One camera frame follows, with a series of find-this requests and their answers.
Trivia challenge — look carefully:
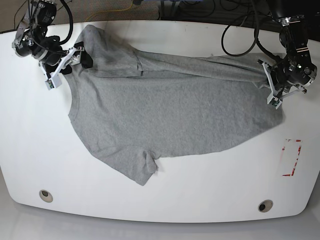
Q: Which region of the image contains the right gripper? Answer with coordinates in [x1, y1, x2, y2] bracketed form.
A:
[37, 49, 93, 75]

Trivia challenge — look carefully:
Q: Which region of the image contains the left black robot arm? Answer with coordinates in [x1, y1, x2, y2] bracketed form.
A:
[221, 0, 317, 88]

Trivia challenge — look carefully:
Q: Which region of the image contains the right table grommet hole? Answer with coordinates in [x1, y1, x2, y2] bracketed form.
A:
[258, 199, 274, 213]

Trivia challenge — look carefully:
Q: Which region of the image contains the yellow cable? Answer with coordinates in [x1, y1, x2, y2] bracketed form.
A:
[86, 0, 135, 22]

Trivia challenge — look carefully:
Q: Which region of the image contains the left table grommet hole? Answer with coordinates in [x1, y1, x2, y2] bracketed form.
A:
[39, 190, 53, 203]

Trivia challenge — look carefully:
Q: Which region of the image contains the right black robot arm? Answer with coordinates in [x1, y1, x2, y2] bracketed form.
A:
[12, 0, 74, 75]

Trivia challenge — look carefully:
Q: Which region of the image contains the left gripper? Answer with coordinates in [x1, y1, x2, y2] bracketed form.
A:
[271, 58, 318, 87]

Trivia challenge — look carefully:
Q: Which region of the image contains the grey t-shirt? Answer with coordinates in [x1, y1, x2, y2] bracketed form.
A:
[65, 25, 283, 186]

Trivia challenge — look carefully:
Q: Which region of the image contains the table grommet hole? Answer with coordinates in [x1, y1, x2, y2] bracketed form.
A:
[39, 190, 53, 203]
[258, 199, 274, 213]

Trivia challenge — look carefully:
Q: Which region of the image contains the red tape marking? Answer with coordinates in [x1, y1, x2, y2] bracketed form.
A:
[278, 139, 302, 177]

